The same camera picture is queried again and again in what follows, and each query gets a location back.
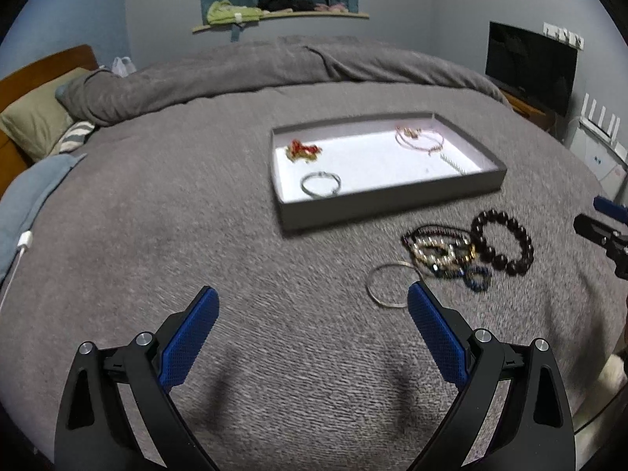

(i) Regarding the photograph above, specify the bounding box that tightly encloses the large silver wire bangle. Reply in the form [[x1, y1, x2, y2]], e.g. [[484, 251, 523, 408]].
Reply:
[[364, 261, 424, 309]]

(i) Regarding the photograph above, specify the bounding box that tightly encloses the white pearl bracelet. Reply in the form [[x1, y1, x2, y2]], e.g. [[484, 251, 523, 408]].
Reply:
[[409, 237, 467, 268]]

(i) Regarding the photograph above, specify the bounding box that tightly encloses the large black bead bracelet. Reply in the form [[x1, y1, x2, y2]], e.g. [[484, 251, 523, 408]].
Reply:
[[470, 208, 536, 278]]

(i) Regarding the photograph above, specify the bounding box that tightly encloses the dark red bead bracelet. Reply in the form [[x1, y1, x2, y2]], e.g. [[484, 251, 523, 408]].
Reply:
[[400, 223, 475, 251]]

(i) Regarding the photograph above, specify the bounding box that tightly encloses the pink cord bracelet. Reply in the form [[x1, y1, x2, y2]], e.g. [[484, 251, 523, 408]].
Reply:
[[394, 124, 446, 155]]

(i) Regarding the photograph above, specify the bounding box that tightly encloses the red and gold bead bracelet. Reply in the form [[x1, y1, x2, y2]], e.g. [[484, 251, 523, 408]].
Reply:
[[284, 138, 324, 164]]

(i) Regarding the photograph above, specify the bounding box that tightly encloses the grey shallow jewelry tray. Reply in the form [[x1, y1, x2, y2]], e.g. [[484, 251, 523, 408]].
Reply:
[[270, 112, 507, 232]]

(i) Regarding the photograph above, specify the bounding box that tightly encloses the white box under router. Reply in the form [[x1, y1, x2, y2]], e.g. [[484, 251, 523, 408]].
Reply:
[[568, 124, 627, 204]]

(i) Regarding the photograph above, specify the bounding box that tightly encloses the white wifi router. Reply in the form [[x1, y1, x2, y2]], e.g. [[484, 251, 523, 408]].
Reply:
[[578, 93, 624, 148]]

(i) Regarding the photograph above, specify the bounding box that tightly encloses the wooden tv stand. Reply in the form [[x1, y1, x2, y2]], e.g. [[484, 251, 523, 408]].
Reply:
[[500, 89, 557, 133]]

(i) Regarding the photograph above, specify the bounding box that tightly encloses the grey bed cover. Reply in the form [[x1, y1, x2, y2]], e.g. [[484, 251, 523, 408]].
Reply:
[[1, 83, 627, 470]]

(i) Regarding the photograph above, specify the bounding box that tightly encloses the black tv screen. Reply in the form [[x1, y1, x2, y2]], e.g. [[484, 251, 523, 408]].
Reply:
[[486, 21, 578, 117]]

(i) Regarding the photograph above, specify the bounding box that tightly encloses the light blue blanket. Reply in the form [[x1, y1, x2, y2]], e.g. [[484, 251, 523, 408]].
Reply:
[[0, 153, 85, 281]]

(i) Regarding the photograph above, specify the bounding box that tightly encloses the striped grey white pillow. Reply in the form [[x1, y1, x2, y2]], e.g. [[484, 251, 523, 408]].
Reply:
[[48, 120, 98, 156]]

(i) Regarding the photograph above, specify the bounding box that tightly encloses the wooden headboard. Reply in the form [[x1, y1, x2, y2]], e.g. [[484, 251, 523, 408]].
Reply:
[[1, 45, 98, 190]]

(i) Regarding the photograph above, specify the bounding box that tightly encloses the olive green pillow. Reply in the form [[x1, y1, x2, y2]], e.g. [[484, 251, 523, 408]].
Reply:
[[1, 67, 88, 162]]

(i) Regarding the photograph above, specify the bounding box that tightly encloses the grey folded duvet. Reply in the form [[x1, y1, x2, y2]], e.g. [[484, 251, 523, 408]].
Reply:
[[55, 35, 507, 126]]

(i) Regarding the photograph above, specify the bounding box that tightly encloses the white plastic bag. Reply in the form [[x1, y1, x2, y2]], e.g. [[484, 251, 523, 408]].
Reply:
[[100, 57, 136, 78]]

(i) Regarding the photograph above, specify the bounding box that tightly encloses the green cloth on shelf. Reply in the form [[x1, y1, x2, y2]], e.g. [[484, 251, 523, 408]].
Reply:
[[205, 0, 264, 27]]

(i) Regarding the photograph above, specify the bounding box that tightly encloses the pink cloth on shelf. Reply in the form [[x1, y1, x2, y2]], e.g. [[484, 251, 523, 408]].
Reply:
[[314, 3, 349, 13]]

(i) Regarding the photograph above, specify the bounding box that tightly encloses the wooden window shelf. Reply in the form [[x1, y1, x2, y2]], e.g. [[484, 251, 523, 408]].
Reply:
[[192, 11, 371, 34]]

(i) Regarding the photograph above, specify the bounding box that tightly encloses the black cloth on shelf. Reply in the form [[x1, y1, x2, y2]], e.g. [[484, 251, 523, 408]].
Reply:
[[257, 0, 316, 13]]

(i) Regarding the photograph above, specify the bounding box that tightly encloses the small silver chain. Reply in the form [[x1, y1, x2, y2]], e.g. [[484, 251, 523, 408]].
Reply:
[[438, 152, 466, 177]]

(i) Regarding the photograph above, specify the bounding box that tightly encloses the white wall hook rack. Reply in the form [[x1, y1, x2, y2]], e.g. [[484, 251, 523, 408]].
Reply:
[[543, 22, 584, 51]]

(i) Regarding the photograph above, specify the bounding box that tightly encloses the white charger cable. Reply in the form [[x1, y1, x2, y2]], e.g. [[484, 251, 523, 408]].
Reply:
[[0, 230, 35, 315]]

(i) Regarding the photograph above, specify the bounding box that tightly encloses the thin silver cord bracelet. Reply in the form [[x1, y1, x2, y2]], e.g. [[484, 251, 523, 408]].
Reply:
[[299, 170, 343, 200]]

